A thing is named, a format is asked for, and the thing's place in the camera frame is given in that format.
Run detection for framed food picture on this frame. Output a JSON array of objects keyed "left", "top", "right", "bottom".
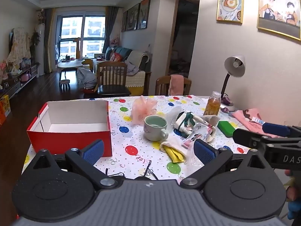
[{"left": 216, "top": 0, "right": 244, "bottom": 24}]

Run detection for pink printed packet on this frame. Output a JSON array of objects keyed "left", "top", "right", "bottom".
[{"left": 182, "top": 124, "right": 216, "bottom": 149}]

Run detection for amber drink bottle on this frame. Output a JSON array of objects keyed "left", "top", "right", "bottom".
[{"left": 203, "top": 91, "right": 222, "bottom": 116}]

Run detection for hanging floral cloth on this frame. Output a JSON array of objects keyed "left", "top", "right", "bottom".
[{"left": 6, "top": 27, "right": 31, "bottom": 69}]

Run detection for pink towel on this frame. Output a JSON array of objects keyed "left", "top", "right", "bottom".
[{"left": 168, "top": 74, "right": 184, "bottom": 96}]

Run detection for pink printed cloth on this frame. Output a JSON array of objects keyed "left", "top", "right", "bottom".
[{"left": 232, "top": 108, "right": 286, "bottom": 138}]

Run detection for balloon print tablecloth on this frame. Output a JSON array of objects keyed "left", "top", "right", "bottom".
[{"left": 22, "top": 95, "right": 259, "bottom": 186}]

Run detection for grey yellow curtain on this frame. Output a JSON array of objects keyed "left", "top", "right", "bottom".
[{"left": 45, "top": 8, "right": 57, "bottom": 73}]

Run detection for large dark framed picture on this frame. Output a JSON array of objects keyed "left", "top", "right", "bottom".
[{"left": 138, "top": 0, "right": 151, "bottom": 29}]

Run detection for wooden chair black seat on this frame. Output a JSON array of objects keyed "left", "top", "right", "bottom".
[{"left": 97, "top": 61, "right": 131, "bottom": 97}]

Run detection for wooden dining chair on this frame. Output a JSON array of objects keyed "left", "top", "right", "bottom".
[{"left": 155, "top": 75, "right": 192, "bottom": 96}]

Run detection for green sponge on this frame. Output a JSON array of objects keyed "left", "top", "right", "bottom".
[{"left": 217, "top": 121, "right": 236, "bottom": 137}]

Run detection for white desk lamp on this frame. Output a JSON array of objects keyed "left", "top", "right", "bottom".
[{"left": 220, "top": 55, "right": 246, "bottom": 112}]

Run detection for green white printed packet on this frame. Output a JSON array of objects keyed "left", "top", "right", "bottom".
[{"left": 174, "top": 111, "right": 200, "bottom": 133}]

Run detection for wall poster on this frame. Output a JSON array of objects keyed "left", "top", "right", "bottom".
[{"left": 257, "top": 0, "right": 301, "bottom": 40}]

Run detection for cream sofa blanket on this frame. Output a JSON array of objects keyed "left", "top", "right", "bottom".
[{"left": 126, "top": 50, "right": 150, "bottom": 70}]

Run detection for pink flower bouquet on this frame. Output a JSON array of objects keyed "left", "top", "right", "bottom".
[{"left": 0, "top": 60, "right": 13, "bottom": 79}]

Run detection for white standing air conditioner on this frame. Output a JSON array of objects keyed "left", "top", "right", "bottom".
[{"left": 35, "top": 24, "right": 46, "bottom": 76}]

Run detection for dark low cabinet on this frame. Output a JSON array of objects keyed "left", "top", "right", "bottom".
[{"left": 0, "top": 63, "right": 40, "bottom": 99}]

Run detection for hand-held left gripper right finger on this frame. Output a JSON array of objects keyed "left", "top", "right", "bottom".
[{"left": 179, "top": 139, "right": 277, "bottom": 190}]

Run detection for yellow printed carton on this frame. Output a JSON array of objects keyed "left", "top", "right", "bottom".
[{"left": 0, "top": 95, "right": 11, "bottom": 123}]

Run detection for round wooden coffee table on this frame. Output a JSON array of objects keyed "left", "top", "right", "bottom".
[{"left": 58, "top": 60, "right": 86, "bottom": 80}]

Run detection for clear plastic bag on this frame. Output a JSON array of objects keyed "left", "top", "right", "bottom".
[{"left": 165, "top": 106, "right": 183, "bottom": 128}]

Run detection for yellow cloth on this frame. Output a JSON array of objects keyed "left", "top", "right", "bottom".
[{"left": 162, "top": 145, "right": 186, "bottom": 164}]

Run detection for person's right hand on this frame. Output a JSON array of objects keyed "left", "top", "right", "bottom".
[{"left": 285, "top": 169, "right": 301, "bottom": 219}]

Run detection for white cloth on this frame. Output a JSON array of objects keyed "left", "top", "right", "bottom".
[{"left": 160, "top": 138, "right": 189, "bottom": 157}]

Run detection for medium dark framed picture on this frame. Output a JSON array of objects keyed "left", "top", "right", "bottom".
[{"left": 126, "top": 3, "right": 141, "bottom": 31}]

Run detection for pink bath pouf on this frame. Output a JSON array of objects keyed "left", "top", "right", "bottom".
[{"left": 130, "top": 96, "right": 158, "bottom": 124}]

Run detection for crumpled white wrapper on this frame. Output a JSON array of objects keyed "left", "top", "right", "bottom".
[{"left": 201, "top": 115, "right": 220, "bottom": 126}]

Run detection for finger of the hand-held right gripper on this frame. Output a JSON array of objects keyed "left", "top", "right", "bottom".
[
  {"left": 232, "top": 128, "right": 273, "bottom": 150},
  {"left": 262, "top": 122, "right": 301, "bottom": 137}
]

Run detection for large window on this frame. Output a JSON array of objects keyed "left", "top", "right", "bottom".
[{"left": 56, "top": 14, "right": 106, "bottom": 62}]

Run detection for grey bean bag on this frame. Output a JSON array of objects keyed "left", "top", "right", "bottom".
[{"left": 77, "top": 67, "right": 97, "bottom": 90}]

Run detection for small dark framed picture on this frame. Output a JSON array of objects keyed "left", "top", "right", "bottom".
[{"left": 121, "top": 11, "right": 128, "bottom": 32}]

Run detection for grey clothes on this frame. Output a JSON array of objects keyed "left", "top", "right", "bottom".
[{"left": 125, "top": 60, "right": 141, "bottom": 76}]

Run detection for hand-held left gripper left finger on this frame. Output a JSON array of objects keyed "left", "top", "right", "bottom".
[{"left": 22, "top": 139, "right": 118, "bottom": 190}]

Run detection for red cardboard box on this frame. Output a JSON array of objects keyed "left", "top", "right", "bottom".
[{"left": 26, "top": 100, "right": 113, "bottom": 158}]

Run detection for green white mug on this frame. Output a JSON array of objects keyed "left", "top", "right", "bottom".
[{"left": 143, "top": 115, "right": 169, "bottom": 142}]

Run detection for clear plastic wrapper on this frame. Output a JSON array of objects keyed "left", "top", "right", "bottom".
[{"left": 186, "top": 144, "right": 201, "bottom": 168}]

